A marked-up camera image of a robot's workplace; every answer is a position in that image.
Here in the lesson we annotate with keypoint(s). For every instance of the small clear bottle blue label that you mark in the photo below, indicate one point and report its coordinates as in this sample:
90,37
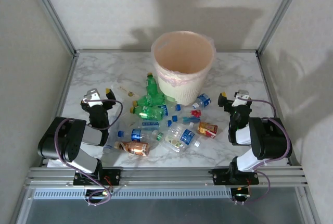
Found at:
204,100

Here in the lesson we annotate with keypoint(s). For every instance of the plain clear plastic bottle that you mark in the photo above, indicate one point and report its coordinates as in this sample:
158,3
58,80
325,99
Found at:
110,140

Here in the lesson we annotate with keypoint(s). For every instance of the clear cola bottle blue cap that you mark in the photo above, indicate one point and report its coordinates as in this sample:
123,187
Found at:
136,135

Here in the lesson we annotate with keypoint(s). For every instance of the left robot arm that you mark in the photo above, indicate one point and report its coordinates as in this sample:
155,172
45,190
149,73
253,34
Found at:
65,143

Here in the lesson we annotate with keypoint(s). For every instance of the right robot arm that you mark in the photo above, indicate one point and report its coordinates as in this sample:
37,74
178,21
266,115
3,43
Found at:
268,140

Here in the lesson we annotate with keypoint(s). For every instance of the white ribbed plastic bin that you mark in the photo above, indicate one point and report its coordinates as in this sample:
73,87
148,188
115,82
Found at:
182,93

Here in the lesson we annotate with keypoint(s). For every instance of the pink translucent bin liner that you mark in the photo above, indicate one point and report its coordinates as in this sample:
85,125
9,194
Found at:
182,52

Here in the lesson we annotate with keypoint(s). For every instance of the clear bottle with red label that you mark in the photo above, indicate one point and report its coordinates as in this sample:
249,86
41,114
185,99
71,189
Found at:
195,113

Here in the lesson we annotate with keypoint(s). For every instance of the crushed clear bottle blue label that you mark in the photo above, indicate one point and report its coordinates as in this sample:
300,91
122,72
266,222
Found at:
151,123

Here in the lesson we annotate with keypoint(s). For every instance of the large clear bottle white cap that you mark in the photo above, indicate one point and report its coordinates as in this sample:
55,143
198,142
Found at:
187,136

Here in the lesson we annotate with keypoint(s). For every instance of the clear bottle with blue cap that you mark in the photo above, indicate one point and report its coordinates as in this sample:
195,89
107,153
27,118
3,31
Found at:
174,118

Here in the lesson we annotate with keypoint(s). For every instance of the clear bottle blue label blue cap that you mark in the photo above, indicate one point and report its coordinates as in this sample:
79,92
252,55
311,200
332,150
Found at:
172,109

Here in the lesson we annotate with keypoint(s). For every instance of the clear bottle green white cap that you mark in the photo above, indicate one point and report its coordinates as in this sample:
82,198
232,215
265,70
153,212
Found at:
171,140

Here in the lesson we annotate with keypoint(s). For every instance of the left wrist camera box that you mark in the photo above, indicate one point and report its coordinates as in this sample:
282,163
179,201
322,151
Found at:
91,96

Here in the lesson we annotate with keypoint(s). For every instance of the aluminium side rail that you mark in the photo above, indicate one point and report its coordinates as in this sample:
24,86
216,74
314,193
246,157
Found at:
270,86
68,83

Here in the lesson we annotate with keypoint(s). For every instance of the aluminium back rail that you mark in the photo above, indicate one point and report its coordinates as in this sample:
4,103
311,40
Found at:
117,51

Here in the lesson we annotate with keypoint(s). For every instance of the wide aluminium mounting rail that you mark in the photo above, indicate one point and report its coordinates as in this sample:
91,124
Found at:
166,175

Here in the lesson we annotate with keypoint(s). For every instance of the aluminium frame post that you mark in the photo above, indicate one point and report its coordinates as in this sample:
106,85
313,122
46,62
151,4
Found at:
281,13
52,13

